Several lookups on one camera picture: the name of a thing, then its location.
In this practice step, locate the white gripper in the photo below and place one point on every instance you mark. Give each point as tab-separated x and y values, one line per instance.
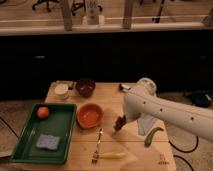
130	117

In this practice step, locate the dark red grape bunch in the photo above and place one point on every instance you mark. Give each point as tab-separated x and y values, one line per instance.
120	122

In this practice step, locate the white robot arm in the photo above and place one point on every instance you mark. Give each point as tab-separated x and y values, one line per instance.
141	104

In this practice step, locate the orange red bowl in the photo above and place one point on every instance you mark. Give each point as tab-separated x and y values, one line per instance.
89	115

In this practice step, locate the dark brown bowl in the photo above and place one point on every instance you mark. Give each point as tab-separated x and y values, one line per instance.
85	87

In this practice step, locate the light blue cloth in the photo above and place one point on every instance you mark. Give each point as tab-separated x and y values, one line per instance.
145	124

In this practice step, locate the yellow banana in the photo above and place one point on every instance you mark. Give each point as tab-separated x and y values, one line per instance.
115	154

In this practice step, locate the silver fork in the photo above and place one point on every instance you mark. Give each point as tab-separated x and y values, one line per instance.
95	155

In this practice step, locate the green plastic tray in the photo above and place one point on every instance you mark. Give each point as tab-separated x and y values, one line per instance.
60	123

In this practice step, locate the dark blue device on floor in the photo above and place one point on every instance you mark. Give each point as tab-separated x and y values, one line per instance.
199	99

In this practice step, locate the white round container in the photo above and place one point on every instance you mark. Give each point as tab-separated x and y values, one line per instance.
61	91

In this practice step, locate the blue grey sponge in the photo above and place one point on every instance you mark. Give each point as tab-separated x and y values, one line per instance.
49	142

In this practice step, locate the orange fruit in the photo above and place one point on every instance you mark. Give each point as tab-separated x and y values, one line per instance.
43	112

